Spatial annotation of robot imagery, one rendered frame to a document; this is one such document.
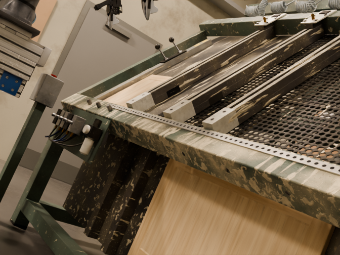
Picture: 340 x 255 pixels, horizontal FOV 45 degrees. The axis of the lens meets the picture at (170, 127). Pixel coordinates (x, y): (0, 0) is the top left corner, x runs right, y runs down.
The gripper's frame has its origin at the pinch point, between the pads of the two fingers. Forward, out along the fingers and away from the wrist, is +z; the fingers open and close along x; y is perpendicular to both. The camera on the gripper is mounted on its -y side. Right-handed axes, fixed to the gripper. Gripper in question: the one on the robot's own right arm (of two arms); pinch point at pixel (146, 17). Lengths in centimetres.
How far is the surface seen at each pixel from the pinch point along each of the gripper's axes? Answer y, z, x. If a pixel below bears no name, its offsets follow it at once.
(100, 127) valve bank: -18, 53, 19
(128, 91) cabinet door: 9, 37, 50
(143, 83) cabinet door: 20, 32, 52
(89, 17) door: 63, -42, 325
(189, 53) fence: 59, 13, 65
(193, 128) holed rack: 0, 48, -44
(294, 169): 3, 54, -97
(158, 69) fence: 34, 23, 63
